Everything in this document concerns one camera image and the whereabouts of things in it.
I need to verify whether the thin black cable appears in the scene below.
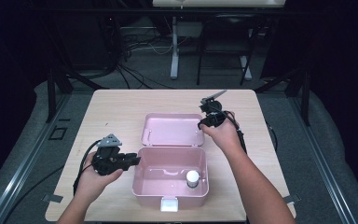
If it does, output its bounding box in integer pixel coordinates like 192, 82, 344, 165
265, 120, 280, 152

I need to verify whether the bundle of floor cables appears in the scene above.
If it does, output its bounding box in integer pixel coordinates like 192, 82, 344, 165
115, 29, 176, 91

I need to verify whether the person's right hand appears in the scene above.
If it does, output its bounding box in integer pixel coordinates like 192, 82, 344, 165
200, 111, 247, 156

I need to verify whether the white desk with white legs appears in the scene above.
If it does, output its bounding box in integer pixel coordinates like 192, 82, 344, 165
152, 0, 288, 81

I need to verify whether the person's left hand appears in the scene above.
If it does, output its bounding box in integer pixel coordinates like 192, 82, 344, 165
74, 151, 125, 203

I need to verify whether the pink storage box white handle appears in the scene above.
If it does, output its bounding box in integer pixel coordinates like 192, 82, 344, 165
131, 112, 210, 214

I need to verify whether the grey tape strip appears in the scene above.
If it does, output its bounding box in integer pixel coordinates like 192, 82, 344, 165
282, 193, 302, 205
41, 193, 64, 203

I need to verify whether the aluminium floor rail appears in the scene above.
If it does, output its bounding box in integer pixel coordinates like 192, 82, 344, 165
288, 92, 358, 224
0, 92, 73, 224

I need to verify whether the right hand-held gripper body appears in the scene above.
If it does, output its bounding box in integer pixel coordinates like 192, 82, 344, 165
199, 89, 231, 129

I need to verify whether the left hand-held gripper black cable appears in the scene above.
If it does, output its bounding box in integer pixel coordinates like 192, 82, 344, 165
72, 139, 103, 196

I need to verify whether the small white bottle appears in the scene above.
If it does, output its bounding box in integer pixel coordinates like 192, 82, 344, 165
186, 169, 200, 189

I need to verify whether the black chair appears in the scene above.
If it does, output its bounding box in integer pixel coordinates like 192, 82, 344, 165
196, 13, 263, 87

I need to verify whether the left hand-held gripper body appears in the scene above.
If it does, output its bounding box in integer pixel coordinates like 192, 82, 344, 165
90, 133, 126, 177

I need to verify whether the black floor cable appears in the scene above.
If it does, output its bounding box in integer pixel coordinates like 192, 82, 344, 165
2, 165, 65, 224

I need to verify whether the hand-held gripper black cable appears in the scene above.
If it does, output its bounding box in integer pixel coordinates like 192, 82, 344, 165
72, 139, 103, 196
223, 110, 249, 156

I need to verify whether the black metal stand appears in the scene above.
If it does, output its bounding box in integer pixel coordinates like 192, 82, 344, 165
45, 63, 110, 123
255, 66, 311, 127

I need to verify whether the right hand-held gripper black cable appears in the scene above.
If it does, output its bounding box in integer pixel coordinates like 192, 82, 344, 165
223, 110, 249, 156

